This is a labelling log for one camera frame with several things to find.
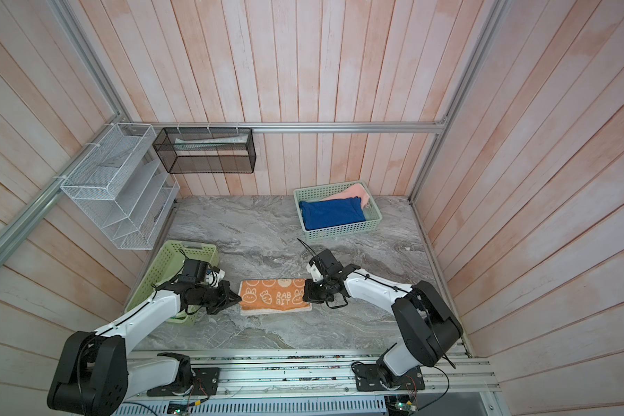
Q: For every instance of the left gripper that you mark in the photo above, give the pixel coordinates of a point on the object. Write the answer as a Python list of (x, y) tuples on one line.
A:
[(225, 301)]

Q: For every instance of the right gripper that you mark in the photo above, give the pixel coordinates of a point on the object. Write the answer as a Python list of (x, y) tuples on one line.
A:
[(309, 294)]

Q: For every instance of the yellow-green plastic basket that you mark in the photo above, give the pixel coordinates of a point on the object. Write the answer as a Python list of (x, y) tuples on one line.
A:
[(167, 263)]

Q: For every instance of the orange patterned cream towel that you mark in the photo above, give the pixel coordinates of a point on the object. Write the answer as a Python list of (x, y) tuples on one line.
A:
[(272, 296)]

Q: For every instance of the blue towel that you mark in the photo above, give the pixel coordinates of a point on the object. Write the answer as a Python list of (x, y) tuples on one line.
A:
[(331, 213)]

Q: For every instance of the mint green plastic basket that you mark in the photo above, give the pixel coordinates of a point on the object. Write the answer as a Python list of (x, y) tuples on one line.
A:
[(318, 193)]

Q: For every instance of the pink towel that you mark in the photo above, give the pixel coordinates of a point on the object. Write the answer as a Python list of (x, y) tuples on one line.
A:
[(354, 191)]

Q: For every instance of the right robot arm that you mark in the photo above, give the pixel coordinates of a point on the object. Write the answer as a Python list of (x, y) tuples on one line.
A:
[(426, 323)]

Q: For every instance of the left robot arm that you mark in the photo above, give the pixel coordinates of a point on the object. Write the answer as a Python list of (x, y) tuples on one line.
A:
[(93, 375)]

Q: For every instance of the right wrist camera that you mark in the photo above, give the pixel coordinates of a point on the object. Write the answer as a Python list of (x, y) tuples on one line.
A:
[(314, 272)]

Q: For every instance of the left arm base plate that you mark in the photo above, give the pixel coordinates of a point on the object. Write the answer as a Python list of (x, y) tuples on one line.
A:
[(200, 381)]

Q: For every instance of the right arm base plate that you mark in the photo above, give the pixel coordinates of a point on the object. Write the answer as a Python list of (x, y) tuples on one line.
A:
[(376, 377)]

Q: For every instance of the white wire mesh shelf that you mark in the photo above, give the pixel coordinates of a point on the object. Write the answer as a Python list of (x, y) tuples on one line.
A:
[(126, 194)]

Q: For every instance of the black mesh wall basket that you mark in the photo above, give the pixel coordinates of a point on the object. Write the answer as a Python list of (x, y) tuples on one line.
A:
[(206, 150)]

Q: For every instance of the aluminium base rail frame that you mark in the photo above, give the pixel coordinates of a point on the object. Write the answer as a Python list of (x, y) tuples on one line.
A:
[(309, 379)]

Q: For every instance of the horizontal aluminium wall rail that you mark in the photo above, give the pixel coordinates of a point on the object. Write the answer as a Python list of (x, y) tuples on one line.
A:
[(313, 127)]

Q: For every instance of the left aluminium wall rail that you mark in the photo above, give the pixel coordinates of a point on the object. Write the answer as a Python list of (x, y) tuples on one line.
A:
[(17, 231)]

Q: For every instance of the right aluminium corner rail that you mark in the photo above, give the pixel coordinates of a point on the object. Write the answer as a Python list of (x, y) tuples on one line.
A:
[(466, 47)]

